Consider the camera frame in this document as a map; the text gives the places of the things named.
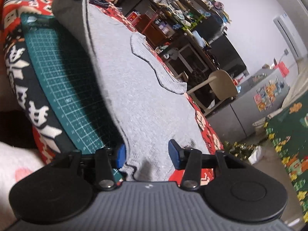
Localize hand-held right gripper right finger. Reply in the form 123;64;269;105
168;139;246;189

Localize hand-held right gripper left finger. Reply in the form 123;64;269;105
51;144;126;190

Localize grey knit sweater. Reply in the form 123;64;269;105
52;0;212;182

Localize red printed box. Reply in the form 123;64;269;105
126;10;142;26

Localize small Christmas tree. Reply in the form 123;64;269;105
223;141;259;160

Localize grey refrigerator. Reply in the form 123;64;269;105
207;67;290;147

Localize red broom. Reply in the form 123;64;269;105
141;14;159;35

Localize white cloth under tapestry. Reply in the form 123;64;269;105
248;146;264;165

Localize cream plastic chair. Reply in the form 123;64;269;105
186;69;237;116

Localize red patterned blanket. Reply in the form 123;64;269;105
0;0;225;186

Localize green cutting mat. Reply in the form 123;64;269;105
20;13;126;182

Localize brown wooden drawer chest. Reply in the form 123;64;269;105
136;14;176;47

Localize cluttered dark shelf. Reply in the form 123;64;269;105
135;0;231;36

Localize white drawer unit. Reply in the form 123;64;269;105
165;44;210;80

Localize colourful fridge magnets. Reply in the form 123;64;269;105
253;79;285;112

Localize black computer monitor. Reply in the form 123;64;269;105
209;35;248;77

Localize green Christmas tapestry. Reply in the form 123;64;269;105
263;94;308;207

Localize light blue cloth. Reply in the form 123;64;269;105
192;30;207;47

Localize black computer tower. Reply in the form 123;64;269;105
192;14;228;42

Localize red paper bag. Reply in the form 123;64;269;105
273;61;290;77

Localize white curtain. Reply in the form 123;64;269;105
281;60;308;109

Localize white air conditioner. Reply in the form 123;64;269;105
273;13;305;60

